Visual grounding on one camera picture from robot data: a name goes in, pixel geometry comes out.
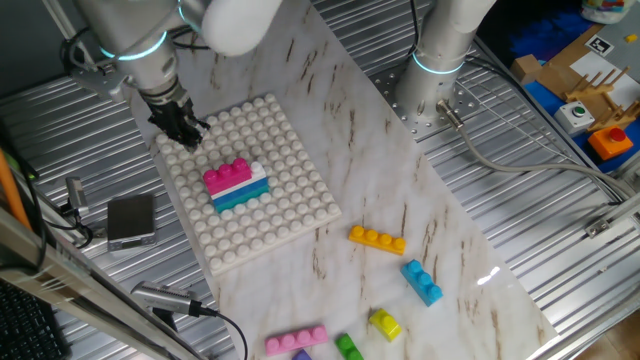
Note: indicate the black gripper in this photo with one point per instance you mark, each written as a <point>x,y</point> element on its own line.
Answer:
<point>170,117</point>

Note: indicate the magenta three-stud block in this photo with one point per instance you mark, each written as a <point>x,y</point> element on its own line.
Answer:
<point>227,179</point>

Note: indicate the blue four-stud block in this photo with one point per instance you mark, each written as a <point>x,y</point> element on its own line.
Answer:
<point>245,192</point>

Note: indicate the white four-stud block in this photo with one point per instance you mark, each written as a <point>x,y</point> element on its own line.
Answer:
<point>257,177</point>

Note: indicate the teal four-stud block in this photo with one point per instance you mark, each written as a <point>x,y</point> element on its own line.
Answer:
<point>245,201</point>

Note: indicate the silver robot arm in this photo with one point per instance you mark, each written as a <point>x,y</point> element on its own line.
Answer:
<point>140,40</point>

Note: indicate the silver digital scale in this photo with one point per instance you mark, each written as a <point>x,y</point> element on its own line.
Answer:
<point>131,220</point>

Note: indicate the white studded baseplate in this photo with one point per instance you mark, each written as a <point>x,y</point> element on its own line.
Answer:
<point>290,210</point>

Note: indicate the metal stand pole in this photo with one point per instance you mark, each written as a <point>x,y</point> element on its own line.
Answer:
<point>62,22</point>

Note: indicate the white marble board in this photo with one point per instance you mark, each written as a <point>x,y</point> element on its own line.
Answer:
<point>390,175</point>

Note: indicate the orange-yellow four-stud block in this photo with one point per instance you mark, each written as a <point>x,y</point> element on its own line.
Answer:
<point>377,240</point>

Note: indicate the light pink four-stud block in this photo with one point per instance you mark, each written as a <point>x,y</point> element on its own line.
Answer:
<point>295,342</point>

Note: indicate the purple two-stud block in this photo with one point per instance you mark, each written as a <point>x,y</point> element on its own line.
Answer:
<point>302,356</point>

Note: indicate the black keyboard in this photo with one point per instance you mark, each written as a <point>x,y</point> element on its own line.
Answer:
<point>25,330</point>

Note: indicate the green two-stud block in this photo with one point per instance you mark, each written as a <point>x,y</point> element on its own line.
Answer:
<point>348,348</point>

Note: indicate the yellow two-stud block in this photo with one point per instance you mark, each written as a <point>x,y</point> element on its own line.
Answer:
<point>386,326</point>

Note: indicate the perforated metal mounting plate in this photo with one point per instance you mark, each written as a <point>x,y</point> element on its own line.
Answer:
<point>465,107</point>

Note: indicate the light blue three-stud block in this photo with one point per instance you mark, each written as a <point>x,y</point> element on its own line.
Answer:
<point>422,285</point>

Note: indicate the small cardboard box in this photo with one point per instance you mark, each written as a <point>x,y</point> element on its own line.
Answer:
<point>525,70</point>

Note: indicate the brown cardboard sheet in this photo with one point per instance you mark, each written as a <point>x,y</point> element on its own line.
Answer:
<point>555,75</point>

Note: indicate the white green-button box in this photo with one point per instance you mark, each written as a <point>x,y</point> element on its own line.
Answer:
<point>572,120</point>

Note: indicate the wooden peg rack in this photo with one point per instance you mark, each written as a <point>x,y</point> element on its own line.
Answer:
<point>582,92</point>

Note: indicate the white paper sheet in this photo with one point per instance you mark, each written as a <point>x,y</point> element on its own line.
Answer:
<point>590,65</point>

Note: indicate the orange emergency stop box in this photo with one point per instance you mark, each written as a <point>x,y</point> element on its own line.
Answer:
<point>607,145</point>

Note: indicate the black-white fiducial tag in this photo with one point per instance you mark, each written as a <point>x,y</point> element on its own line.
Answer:
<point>599,44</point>

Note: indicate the clear container of bricks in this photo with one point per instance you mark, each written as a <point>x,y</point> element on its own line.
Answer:
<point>605,10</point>

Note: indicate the grey board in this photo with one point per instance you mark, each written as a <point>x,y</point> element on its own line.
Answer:
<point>622,60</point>

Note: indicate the small yellow brick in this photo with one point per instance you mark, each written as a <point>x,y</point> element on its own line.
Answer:
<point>631,37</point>

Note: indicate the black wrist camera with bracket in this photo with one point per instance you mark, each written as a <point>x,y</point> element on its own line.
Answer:
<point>95,77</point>

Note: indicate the small silver camera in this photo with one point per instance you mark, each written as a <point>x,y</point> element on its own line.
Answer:
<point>76,195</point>

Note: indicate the black camera clamp mount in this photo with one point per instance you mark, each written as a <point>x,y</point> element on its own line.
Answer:
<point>82,232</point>

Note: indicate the large silver camera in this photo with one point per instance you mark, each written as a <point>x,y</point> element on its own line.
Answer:
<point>165,297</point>

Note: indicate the aluminium frame bar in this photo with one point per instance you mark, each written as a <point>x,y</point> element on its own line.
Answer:
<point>50,270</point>

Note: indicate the aluminium corner bracket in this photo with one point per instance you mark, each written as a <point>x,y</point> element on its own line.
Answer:
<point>598,227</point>

